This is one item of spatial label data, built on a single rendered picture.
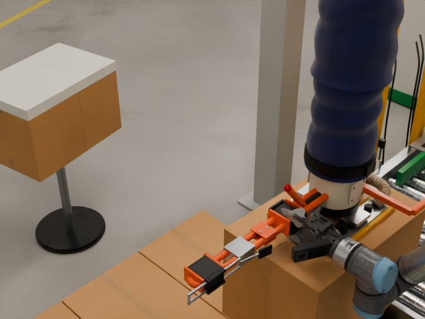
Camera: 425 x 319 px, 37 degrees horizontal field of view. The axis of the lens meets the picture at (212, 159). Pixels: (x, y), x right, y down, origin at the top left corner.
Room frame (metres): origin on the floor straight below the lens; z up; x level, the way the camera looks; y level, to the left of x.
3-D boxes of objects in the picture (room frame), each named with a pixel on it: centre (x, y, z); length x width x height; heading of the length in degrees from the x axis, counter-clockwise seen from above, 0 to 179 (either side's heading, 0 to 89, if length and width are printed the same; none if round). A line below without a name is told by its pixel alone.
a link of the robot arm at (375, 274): (1.29, -0.44, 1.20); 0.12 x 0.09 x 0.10; 45
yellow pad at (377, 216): (1.62, -0.47, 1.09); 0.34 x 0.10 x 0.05; 135
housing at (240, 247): (1.36, -0.08, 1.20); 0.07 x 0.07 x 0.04; 45
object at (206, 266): (1.27, 0.02, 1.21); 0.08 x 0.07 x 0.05; 135
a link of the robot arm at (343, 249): (1.35, -0.38, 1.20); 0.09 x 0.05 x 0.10; 135
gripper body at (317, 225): (1.41, -0.33, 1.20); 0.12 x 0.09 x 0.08; 45
